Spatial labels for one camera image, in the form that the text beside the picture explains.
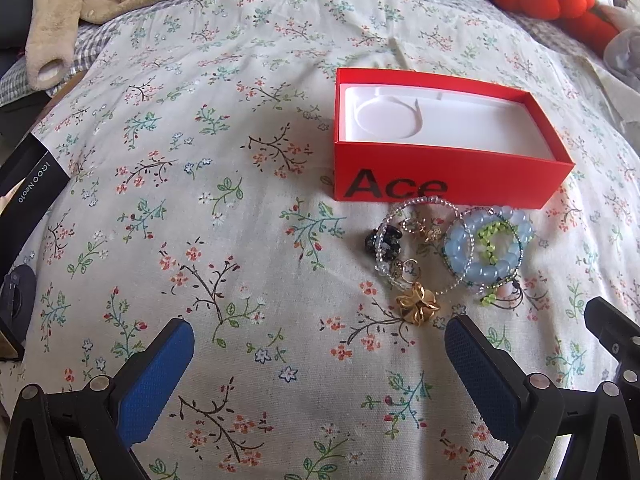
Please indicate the red plush toy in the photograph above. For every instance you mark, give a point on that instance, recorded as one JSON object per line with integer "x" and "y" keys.
{"x": 579, "y": 19}

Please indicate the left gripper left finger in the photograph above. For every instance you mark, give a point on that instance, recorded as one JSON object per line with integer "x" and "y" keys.
{"x": 110, "y": 414}

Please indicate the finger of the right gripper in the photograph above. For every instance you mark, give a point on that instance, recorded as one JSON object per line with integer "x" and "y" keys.
{"x": 617, "y": 334}

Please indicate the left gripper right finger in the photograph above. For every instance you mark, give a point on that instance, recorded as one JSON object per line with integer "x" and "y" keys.
{"x": 529, "y": 412}

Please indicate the red Ace box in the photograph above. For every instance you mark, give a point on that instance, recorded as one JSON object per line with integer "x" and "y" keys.
{"x": 401, "y": 135}

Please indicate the floral bed sheet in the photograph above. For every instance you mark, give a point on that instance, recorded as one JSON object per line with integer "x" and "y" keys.
{"x": 199, "y": 146}

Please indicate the black bead ornament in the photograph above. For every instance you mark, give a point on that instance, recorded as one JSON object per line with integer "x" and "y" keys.
{"x": 388, "y": 243}

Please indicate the gold chain charm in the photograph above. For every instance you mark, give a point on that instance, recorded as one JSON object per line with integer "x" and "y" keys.
{"x": 422, "y": 228}

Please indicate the clear plastic bag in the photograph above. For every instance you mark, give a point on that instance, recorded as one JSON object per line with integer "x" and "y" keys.
{"x": 622, "y": 57}

